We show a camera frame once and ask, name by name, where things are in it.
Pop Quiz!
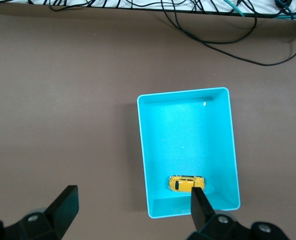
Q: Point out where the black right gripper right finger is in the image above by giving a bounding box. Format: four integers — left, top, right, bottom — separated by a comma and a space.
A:
186, 187, 288, 240

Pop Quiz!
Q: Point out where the yellow toy beetle car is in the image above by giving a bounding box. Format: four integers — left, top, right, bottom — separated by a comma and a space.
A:
168, 174, 206, 193

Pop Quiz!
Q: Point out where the teal plastic box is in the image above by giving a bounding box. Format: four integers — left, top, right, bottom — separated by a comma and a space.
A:
137, 86, 241, 220

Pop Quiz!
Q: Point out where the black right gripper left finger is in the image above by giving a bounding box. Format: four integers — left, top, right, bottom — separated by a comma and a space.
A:
0, 184, 79, 240

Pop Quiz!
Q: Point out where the short looping black cable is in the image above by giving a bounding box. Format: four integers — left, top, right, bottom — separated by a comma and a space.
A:
172, 7, 258, 46

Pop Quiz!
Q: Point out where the long looping black cable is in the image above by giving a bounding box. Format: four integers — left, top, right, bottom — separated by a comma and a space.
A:
162, 0, 296, 67

